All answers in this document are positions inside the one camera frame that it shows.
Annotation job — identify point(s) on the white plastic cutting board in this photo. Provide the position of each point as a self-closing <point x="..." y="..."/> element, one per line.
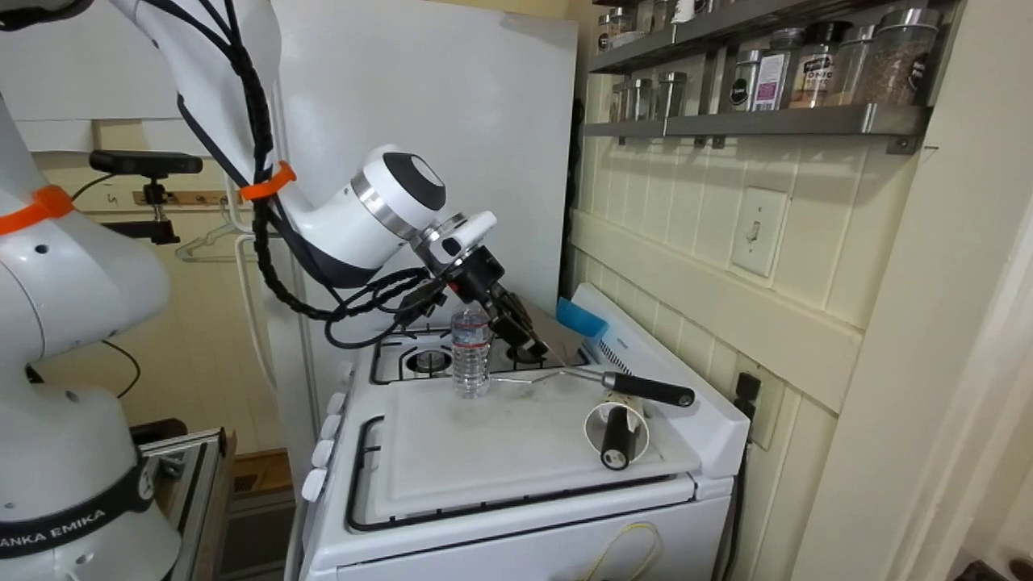
<point x="484" y="454"/>

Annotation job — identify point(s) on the white refrigerator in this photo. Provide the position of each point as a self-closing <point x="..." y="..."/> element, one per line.
<point x="484" y="131"/>

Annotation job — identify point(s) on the clear plastic water bottle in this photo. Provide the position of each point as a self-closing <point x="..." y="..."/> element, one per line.
<point x="473" y="358"/>

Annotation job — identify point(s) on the glass spice jar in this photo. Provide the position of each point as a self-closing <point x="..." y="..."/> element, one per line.
<point x="827" y="70"/>
<point x="773" y="83"/>
<point x="900" y="59"/>
<point x="670" y="93"/>
<point x="739" y="86"/>
<point x="644" y="97"/>
<point x="621" y="102"/>

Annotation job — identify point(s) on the white light switch plate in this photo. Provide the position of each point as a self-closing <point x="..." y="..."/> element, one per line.
<point x="758" y="230"/>

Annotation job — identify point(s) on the blue plastic lid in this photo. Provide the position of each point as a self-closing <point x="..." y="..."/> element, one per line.
<point x="583" y="321"/>

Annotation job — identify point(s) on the white gas stove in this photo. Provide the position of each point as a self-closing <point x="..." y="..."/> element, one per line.
<point x="484" y="538"/>

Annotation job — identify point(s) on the black camera on tripod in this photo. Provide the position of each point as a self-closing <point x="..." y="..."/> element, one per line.
<point x="145" y="163"/>

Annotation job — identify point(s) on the black stove burner grate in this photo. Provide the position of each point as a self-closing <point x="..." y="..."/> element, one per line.
<point x="423" y="343"/>

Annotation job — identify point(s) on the wall power outlet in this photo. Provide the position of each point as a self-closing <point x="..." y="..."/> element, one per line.
<point x="768" y="413"/>

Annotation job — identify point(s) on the metal robot stand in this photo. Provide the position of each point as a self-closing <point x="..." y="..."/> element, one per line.
<point x="197" y="486"/>

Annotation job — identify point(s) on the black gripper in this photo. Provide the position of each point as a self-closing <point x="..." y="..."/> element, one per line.
<point x="482" y="277"/>

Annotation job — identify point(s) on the metal spice rack shelf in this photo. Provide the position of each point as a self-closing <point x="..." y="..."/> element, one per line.
<point x="753" y="122"/>
<point x="697" y="33"/>

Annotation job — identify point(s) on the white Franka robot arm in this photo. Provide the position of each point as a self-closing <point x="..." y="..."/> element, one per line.
<point x="365" y="227"/>

